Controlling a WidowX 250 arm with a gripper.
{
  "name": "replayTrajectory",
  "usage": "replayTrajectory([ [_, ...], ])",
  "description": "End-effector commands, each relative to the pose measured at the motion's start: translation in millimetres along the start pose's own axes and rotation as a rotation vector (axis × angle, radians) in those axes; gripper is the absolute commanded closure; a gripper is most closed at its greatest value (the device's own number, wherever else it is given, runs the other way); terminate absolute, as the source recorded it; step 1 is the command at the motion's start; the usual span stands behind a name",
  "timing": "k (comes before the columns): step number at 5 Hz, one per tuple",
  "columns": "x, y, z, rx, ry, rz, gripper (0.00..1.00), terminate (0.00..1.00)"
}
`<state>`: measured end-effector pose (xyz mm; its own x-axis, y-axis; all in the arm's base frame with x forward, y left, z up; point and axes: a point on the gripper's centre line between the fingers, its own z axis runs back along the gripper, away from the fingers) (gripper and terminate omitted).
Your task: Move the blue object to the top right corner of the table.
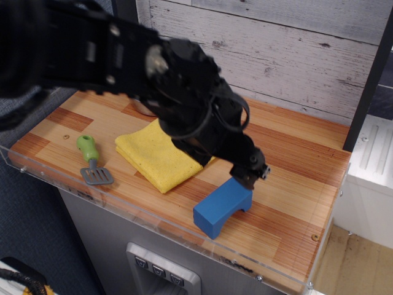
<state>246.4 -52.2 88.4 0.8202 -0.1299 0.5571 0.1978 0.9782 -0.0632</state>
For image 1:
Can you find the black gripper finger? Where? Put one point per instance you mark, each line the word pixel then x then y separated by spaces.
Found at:
pixel 245 177

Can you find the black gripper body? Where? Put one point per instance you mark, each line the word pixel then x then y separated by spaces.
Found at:
pixel 220 134

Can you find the blue arch-shaped wooden block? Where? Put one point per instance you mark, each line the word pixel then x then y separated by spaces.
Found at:
pixel 212 213

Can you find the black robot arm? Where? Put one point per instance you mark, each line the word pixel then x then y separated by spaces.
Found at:
pixel 77 44

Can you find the yellow object at corner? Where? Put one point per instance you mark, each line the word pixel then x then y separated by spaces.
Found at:
pixel 38 290

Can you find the folded yellow cloth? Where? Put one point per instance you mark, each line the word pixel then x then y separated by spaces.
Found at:
pixel 151 151

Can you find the clear acrylic table guard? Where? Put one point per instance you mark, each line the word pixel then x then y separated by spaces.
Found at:
pixel 276 241

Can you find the white ribbed appliance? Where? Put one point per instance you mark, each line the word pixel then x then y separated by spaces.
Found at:
pixel 364 205

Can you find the grey cabinet with button panel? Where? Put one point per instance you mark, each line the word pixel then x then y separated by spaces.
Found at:
pixel 129 258

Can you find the stainless steel pot with handle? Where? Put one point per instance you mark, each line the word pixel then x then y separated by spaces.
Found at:
pixel 142 109

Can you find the green-handled grey toy spatula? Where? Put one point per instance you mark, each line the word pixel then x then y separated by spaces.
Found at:
pixel 93 174

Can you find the black right vertical post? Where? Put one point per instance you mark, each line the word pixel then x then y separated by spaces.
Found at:
pixel 374 76

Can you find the black vertical post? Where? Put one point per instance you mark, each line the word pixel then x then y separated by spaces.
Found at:
pixel 374 76
pixel 125 10

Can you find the black left vertical post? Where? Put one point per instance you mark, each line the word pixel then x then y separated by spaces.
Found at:
pixel 125 10

